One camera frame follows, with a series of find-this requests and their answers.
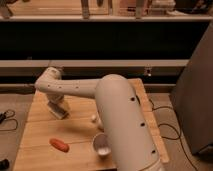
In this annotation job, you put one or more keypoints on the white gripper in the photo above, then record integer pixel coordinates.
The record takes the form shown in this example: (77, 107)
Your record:
(55, 98)

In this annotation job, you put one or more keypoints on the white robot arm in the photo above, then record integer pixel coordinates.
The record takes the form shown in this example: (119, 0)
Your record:
(128, 135)

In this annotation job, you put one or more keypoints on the white lotion bottle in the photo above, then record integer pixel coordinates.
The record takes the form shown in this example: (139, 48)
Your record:
(96, 120)

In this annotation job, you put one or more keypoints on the orange carrot toy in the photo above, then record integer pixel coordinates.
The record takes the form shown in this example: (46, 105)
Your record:
(59, 145)

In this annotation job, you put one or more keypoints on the white paper cup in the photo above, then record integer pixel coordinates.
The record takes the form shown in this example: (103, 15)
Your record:
(100, 145)

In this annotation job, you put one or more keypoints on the black object bottom left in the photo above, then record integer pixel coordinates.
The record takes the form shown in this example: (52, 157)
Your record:
(4, 164)

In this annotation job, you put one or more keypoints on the dark grey cabinet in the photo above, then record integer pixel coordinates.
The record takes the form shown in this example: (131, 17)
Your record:
(192, 97)

